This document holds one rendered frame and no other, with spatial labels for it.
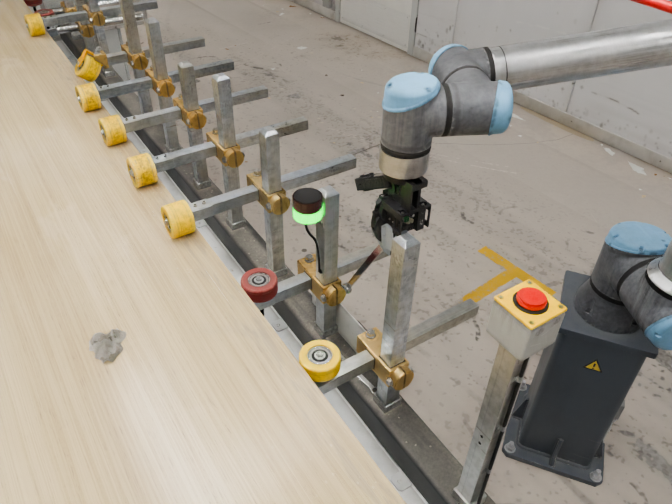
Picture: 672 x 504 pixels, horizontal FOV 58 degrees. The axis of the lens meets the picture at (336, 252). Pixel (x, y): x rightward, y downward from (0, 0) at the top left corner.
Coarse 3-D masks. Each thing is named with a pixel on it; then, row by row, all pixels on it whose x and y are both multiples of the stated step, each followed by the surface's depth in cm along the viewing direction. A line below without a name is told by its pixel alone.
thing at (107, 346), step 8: (96, 336) 115; (104, 336) 117; (112, 336) 115; (120, 336) 117; (96, 344) 114; (104, 344) 114; (112, 344) 115; (120, 344) 115; (96, 352) 113; (104, 352) 113; (112, 352) 114; (120, 352) 114; (104, 360) 112; (112, 360) 112
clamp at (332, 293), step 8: (304, 264) 140; (312, 264) 140; (312, 272) 138; (312, 280) 137; (336, 280) 136; (312, 288) 139; (320, 288) 135; (328, 288) 134; (336, 288) 134; (320, 296) 136; (328, 296) 133; (336, 296) 134; (344, 296) 136; (328, 304) 135; (336, 304) 137
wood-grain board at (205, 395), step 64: (0, 0) 270; (0, 64) 216; (64, 64) 217; (0, 128) 180; (64, 128) 181; (0, 192) 154; (64, 192) 155; (128, 192) 155; (0, 256) 135; (64, 256) 135; (128, 256) 136; (192, 256) 136; (0, 320) 120; (64, 320) 120; (128, 320) 121; (192, 320) 121; (256, 320) 121; (0, 384) 108; (64, 384) 108; (128, 384) 109; (192, 384) 109; (256, 384) 109; (0, 448) 98; (64, 448) 98; (128, 448) 99; (192, 448) 99; (256, 448) 99; (320, 448) 99
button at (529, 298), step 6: (522, 288) 82; (528, 288) 82; (534, 288) 82; (522, 294) 81; (528, 294) 81; (534, 294) 81; (540, 294) 81; (522, 300) 80; (528, 300) 80; (534, 300) 80; (540, 300) 80; (546, 300) 80; (522, 306) 80; (528, 306) 79; (534, 306) 79; (540, 306) 79
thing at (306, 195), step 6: (300, 192) 119; (306, 192) 119; (312, 192) 119; (318, 192) 120; (294, 198) 118; (300, 198) 118; (306, 198) 118; (312, 198) 118; (318, 198) 118; (324, 216) 122; (318, 222) 125; (306, 228) 123; (318, 246) 128; (318, 252) 129; (318, 258) 130; (318, 264) 131; (318, 270) 132
